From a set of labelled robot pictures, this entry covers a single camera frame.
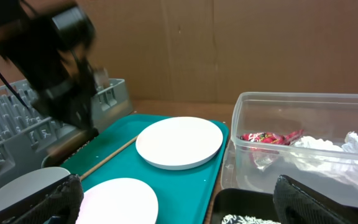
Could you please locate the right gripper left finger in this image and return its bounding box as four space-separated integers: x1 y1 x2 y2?
0 174 84 224

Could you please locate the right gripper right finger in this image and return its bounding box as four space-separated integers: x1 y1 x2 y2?
273 175 358 224

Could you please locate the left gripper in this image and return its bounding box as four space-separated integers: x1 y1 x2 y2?
32 57 110 130

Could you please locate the wooden chopstick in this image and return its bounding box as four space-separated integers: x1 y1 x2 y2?
80 136 138 181

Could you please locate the grey metal bowl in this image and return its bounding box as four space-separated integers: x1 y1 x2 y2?
0 167 70 211

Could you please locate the small white bowl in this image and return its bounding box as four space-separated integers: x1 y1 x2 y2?
76 178 158 224

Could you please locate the red snack wrapper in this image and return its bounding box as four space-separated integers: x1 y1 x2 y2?
239 129 306 170

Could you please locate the white tissue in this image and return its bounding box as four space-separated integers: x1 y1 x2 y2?
289 131 358 190

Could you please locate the large white plate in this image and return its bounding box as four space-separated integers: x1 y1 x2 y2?
135 116 224 170

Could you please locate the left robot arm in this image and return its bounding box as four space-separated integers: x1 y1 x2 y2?
0 0 97 130

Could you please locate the black plastic tray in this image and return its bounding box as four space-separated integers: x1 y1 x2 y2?
209 187 358 224

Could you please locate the pile of rice grains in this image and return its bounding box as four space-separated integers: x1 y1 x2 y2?
221 215 281 224

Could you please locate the grey plastic dish rack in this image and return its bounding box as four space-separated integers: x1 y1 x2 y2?
0 78 134 200

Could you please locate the clear plastic bin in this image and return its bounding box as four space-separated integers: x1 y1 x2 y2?
222 92 358 207

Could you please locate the clear plastic bin lid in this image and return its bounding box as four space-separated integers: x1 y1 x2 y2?
221 140 239 189

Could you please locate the teal serving tray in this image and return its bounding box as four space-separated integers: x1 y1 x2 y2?
61 114 226 223

